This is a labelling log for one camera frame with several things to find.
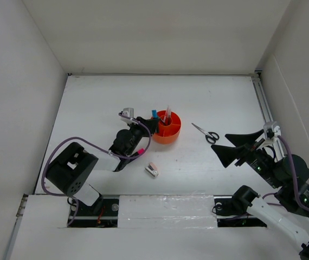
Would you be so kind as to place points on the black handled scissors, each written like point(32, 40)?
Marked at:
point(211, 137)

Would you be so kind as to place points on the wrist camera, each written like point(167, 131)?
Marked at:
point(127, 114)
point(272, 130)

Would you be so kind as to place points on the blue highlighter marker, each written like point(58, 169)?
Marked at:
point(154, 114)

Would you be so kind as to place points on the pink gel pen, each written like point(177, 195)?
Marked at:
point(167, 115)

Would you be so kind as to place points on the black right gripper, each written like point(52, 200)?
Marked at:
point(226, 154)

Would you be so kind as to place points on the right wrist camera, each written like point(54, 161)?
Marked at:
point(272, 130)

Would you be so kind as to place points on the orange round desk organizer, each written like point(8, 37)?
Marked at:
point(168, 133)

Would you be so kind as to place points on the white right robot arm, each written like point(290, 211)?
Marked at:
point(292, 195)

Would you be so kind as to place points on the aluminium rail right side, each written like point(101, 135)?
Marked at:
point(265, 110)

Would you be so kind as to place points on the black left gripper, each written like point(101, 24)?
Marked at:
point(147, 125)

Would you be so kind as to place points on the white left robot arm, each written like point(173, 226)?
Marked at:
point(70, 170)

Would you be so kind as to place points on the pink highlighter marker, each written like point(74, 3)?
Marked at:
point(140, 152)

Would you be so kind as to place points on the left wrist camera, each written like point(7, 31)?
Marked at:
point(127, 114)

